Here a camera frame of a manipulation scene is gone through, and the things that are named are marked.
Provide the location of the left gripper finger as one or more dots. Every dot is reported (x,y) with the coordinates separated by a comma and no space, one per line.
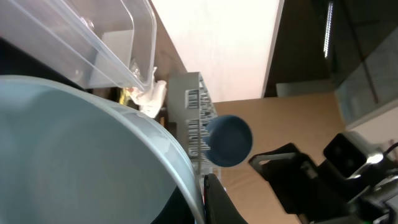
(219,209)

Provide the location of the blue plate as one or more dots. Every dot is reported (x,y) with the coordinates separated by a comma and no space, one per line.
(230,140)

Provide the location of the white napkin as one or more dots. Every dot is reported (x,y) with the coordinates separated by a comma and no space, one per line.
(151,101)

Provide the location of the yellow snack wrapper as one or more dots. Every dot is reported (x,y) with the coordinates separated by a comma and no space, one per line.
(125,95)

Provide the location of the bowl of rice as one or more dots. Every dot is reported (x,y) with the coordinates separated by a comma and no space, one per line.
(71,157)

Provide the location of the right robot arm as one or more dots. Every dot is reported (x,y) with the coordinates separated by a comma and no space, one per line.
(356,182)

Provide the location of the grey dishwasher rack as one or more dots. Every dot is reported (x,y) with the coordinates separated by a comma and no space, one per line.
(190,108)

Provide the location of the cardboard box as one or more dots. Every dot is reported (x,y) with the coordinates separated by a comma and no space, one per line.
(308,121)

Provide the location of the clear plastic bin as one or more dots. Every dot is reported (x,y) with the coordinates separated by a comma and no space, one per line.
(94,43)

